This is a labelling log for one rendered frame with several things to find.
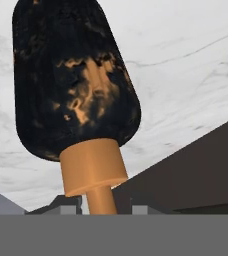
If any dark brown cupboard front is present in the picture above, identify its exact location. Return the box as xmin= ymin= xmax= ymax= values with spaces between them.
xmin=111 ymin=113 xmax=228 ymax=215

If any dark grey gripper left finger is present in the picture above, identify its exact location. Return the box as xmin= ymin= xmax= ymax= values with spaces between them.
xmin=24 ymin=194 xmax=83 ymax=215

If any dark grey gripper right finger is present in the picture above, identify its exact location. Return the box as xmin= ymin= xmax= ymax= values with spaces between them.
xmin=112 ymin=195 xmax=183 ymax=215

